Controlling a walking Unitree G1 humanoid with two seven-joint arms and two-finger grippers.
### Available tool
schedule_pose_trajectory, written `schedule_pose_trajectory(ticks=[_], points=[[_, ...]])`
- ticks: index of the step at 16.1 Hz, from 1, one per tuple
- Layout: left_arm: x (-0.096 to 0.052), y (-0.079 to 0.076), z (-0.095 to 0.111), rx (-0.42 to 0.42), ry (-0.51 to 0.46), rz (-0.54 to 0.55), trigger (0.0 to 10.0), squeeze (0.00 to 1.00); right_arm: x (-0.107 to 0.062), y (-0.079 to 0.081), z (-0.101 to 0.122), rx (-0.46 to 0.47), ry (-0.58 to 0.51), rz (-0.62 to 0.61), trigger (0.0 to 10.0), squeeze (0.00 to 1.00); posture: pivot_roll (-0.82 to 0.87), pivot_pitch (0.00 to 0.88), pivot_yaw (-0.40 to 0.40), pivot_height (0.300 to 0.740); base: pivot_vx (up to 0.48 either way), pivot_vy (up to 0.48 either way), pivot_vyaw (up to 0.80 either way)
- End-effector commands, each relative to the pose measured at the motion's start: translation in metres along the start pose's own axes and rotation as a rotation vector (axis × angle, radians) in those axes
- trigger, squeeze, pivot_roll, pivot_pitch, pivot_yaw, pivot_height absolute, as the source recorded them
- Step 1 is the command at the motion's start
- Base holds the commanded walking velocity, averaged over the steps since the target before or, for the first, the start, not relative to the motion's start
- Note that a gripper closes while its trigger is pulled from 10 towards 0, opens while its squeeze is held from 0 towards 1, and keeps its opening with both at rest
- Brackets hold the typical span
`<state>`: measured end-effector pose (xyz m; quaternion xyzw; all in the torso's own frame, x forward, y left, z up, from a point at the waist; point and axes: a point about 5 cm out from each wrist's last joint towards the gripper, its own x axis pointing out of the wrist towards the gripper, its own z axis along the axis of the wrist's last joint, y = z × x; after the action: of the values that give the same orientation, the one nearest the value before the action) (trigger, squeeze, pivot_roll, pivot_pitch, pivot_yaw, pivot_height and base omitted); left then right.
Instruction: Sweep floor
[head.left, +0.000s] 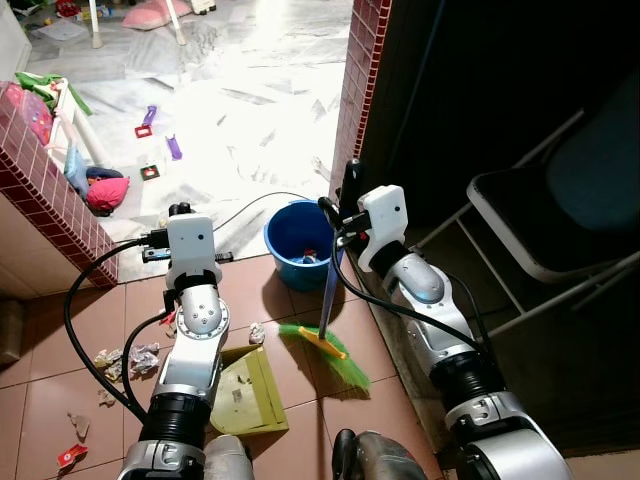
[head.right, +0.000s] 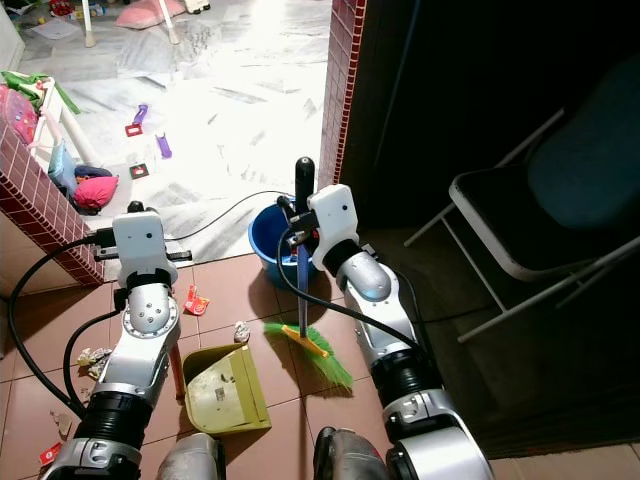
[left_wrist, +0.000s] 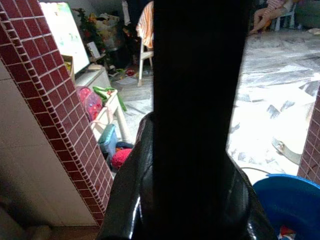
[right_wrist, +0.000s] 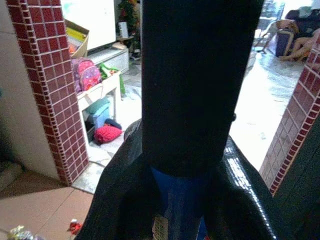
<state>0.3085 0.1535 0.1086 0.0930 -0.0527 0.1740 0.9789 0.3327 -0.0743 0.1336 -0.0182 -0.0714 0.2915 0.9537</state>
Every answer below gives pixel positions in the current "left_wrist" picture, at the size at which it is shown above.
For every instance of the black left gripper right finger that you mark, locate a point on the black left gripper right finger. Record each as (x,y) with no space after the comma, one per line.
(252,212)

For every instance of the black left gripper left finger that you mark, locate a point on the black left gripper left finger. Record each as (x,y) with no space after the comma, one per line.
(127,190)

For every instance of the red ball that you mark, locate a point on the red ball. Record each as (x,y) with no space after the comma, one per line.
(121,157)

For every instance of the blue plastic bucket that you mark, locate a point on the blue plastic bucket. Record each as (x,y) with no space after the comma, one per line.
(292,202)

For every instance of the teal plastic container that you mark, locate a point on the teal plastic container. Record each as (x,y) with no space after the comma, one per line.
(108,140)

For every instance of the small white table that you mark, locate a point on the small white table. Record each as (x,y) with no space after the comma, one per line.
(117,117)

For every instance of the pink toy bag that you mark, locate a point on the pink toy bag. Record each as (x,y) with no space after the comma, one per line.
(91,102)

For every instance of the green cloth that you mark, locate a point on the green cloth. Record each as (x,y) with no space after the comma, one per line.
(106,92)

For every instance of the white paper sheet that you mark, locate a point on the white paper sheet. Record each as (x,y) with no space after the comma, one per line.
(127,80)

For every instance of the white television cabinet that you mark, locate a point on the white television cabinet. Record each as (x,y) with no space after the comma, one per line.
(93,77)

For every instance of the small red toy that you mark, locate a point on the small red toy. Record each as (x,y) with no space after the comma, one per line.
(130,72)

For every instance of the white plastic chair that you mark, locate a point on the white plastic chair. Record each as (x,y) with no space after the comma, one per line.
(145,57)

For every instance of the cardboard box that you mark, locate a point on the cardboard box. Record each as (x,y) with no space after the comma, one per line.
(69,67)

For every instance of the white framed card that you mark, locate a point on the white framed card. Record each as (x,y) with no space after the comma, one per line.
(93,49)

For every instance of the pile of stuffed toys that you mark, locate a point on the pile of stuffed toys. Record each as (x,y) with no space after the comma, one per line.
(108,27)

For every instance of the flat screen television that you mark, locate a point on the flat screen television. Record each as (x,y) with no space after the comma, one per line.
(66,35)

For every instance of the orange striped towel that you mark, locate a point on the orange striped towel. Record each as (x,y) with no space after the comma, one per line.
(146,22)

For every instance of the green decorated plant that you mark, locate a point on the green decorated plant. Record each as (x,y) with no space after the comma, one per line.
(87,25)

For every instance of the white chair with person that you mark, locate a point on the white chair with person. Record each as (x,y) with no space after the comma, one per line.
(285,18)

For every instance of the seated person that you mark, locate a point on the seated person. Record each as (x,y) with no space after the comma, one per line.
(265,15)

